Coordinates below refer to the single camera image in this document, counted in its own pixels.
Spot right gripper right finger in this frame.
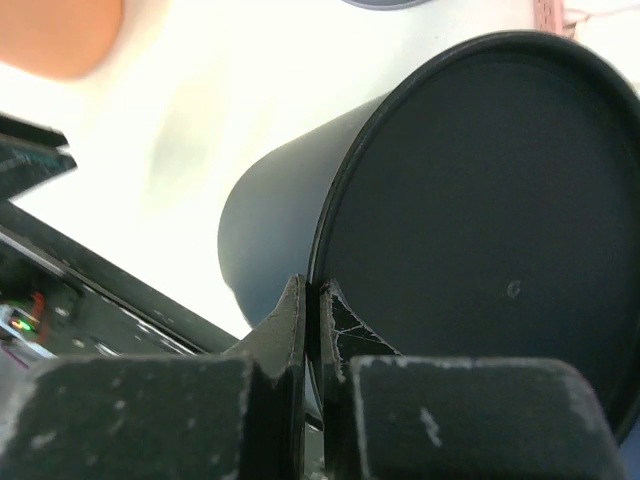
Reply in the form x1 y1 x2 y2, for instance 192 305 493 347
319 281 627 479

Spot orange round bin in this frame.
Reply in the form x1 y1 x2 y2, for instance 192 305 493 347
1 0 125 80

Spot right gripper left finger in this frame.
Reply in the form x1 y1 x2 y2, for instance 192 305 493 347
1 275 306 479

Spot black cylindrical bin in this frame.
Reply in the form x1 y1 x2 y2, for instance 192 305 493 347
217 31 639 437

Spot pink plastic tray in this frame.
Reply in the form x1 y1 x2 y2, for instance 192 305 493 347
532 0 564 36

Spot grey round bin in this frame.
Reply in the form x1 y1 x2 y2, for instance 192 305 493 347
343 0 429 11

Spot white cloth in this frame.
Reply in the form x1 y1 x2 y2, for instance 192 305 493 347
562 4 639 56

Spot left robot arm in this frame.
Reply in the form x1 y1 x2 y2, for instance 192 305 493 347
1 114 77 201

